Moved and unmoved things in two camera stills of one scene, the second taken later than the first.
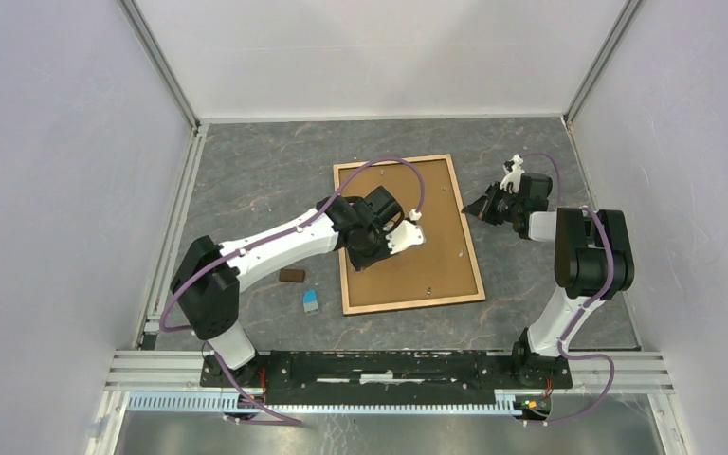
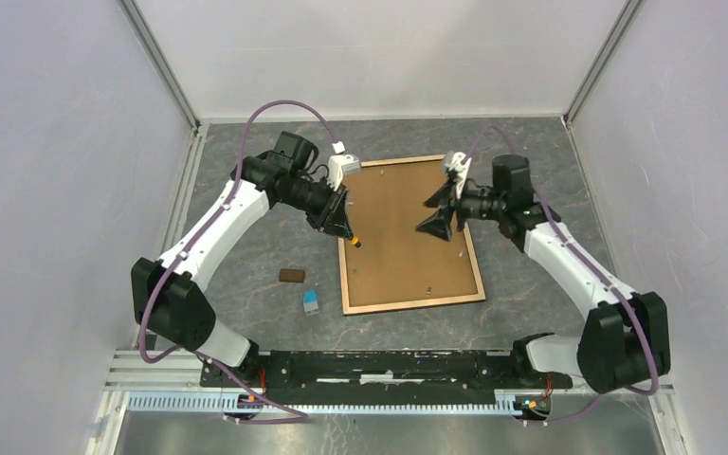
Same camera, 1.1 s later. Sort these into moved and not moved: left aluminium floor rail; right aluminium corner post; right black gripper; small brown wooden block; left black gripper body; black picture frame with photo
Moved: left black gripper body; right black gripper
Not moved: left aluminium floor rail; right aluminium corner post; small brown wooden block; black picture frame with photo
